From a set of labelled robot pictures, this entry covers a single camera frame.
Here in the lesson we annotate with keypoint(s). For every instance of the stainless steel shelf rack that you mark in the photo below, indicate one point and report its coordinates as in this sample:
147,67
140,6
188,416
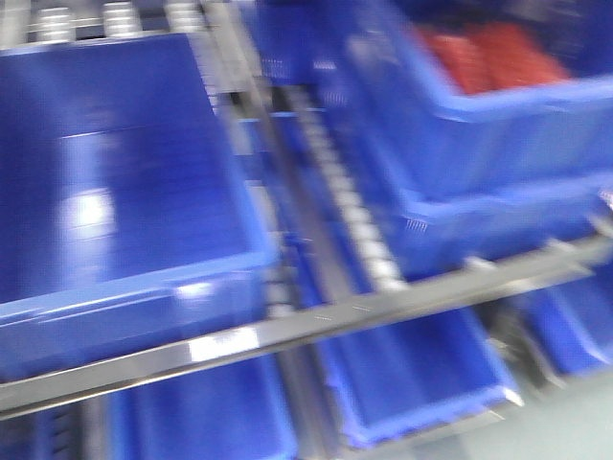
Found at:
358,244

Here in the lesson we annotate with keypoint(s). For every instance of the red parts in bin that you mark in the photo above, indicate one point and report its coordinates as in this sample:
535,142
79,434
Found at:
494,56

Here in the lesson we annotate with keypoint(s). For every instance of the blue bin with red parts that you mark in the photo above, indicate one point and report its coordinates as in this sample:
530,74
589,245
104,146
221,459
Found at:
455,144

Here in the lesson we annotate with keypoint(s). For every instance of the large blue target bin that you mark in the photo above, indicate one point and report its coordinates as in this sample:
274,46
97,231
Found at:
126,220

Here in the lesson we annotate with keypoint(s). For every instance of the blue lower bin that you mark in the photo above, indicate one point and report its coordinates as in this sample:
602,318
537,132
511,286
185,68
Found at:
395,380

